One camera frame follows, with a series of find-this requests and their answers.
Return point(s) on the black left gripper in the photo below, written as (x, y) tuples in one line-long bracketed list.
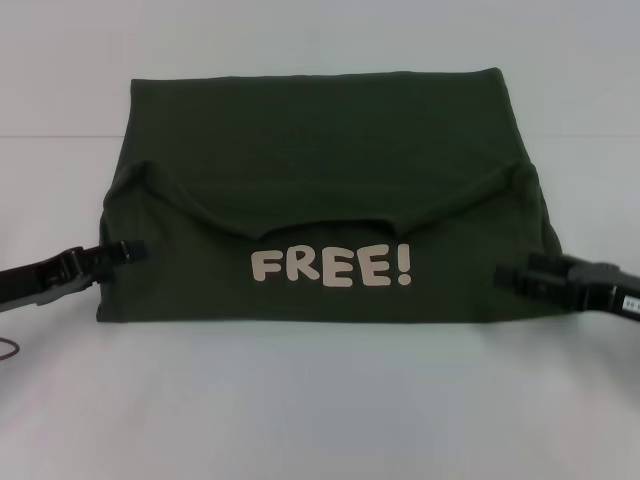
[(35, 282)]

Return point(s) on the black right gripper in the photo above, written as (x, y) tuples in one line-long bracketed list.
[(607, 295)]

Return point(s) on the dark green t-shirt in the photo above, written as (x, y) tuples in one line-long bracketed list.
[(330, 200)]

